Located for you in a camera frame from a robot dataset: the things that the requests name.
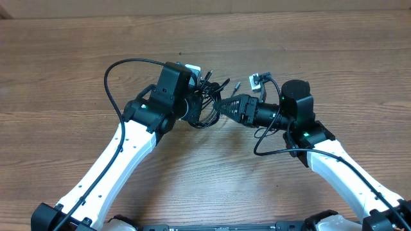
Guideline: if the thick black USB cable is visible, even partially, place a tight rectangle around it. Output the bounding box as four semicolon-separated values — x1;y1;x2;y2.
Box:
191;69;231;130

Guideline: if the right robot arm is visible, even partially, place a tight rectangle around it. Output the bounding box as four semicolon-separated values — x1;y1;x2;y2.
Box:
214;80;410;230

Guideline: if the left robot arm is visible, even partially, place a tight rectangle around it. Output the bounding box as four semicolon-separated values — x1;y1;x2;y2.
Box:
30;62;202;230

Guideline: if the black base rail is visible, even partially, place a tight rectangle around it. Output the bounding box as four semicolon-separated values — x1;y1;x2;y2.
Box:
137;221;307;231

